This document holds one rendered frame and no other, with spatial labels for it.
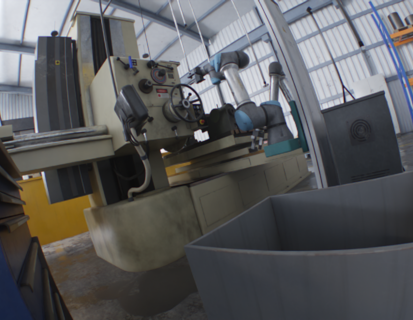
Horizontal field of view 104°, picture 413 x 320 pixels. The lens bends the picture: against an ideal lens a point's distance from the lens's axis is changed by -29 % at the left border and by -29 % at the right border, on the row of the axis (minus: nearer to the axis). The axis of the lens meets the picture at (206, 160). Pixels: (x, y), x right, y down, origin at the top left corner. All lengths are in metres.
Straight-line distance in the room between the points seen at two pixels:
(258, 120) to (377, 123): 0.60
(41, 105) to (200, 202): 1.88
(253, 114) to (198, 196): 1.23
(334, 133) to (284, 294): 0.87
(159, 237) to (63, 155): 1.04
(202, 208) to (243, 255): 1.80
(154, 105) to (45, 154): 1.04
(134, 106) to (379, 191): 1.19
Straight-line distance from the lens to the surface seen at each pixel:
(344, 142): 1.14
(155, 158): 2.70
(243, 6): 10.95
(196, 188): 2.18
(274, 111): 1.22
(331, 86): 8.99
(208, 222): 2.25
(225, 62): 1.37
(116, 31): 3.28
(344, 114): 1.14
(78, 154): 1.96
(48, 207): 4.01
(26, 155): 1.91
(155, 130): 1.98
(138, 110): 1.29
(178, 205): 2.03
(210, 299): 0.57
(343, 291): 0.38
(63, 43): 2.91
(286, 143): 1.17
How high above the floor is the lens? 0.73
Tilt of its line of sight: 1 degrees up
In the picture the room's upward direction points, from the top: 15 degrees counter-clockwise
